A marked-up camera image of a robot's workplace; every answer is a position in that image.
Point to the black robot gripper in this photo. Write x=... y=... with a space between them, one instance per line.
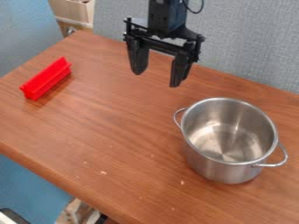
x=163 y=32

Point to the red rectangular block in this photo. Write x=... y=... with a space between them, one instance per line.
x=46 y=79

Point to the stainless steel pot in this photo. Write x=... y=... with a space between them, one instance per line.
x=230 y=138

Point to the black and white object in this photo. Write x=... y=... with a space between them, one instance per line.
x=10 y=217

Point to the wooden table leg frame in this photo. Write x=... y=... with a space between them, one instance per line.
x=78 y=213

